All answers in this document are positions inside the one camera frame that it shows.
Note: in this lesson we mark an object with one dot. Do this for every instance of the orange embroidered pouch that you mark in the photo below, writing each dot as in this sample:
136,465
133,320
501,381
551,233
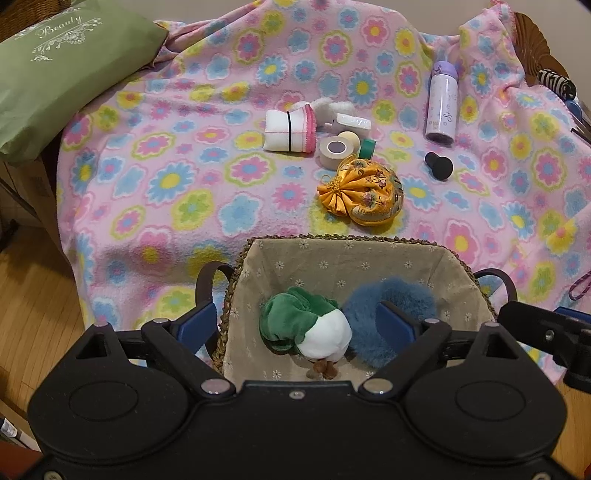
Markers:
369,194

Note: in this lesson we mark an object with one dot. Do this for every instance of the beige tape roll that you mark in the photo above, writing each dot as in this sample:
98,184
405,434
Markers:
325,150

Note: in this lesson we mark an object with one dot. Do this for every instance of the black stopper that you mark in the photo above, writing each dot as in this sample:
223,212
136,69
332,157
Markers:
439,167

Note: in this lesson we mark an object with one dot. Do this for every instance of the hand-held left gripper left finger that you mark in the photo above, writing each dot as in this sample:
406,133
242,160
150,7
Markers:
199,322

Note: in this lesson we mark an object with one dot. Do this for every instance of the zebra striped object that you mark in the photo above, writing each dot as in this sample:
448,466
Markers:
556,82

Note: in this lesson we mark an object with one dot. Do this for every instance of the folded white and pink cloth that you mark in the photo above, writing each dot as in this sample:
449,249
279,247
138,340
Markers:
279,131

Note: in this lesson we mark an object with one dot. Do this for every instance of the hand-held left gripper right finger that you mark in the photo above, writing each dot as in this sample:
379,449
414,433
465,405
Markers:
392,324

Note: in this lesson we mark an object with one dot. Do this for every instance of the blue object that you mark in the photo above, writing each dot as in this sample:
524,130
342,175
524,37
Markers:
574,107

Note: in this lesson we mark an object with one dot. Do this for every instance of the pink floral fleece blanket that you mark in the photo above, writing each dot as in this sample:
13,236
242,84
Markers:
184,203

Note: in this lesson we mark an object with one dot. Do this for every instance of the yellow round puff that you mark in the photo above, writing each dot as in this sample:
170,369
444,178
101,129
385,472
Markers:
349,139

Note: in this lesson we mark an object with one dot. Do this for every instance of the green pillow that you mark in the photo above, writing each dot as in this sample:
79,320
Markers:
64,78

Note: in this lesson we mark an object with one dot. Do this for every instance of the green tape roll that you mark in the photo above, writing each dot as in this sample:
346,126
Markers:
368,147

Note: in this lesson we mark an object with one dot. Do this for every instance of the woven basket with floral liner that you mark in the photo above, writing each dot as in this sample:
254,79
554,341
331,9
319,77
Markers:
323,272

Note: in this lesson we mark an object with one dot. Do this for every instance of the green and white plush toy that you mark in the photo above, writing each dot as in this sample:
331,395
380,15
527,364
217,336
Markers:
323,340

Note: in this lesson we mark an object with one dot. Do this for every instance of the white and purple bottle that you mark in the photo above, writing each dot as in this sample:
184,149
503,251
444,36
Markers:
442,106

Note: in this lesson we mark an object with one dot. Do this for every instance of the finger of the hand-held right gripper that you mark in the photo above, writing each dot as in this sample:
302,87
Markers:
531,325

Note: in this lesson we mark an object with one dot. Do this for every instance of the cardboard box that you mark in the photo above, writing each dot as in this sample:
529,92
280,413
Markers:
23,189

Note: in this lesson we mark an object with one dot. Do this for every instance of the blue fluffy pom-pom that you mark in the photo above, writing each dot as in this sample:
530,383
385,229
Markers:
364,305

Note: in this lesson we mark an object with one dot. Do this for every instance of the white cotton pad pack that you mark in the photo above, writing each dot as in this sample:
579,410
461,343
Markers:
353,123

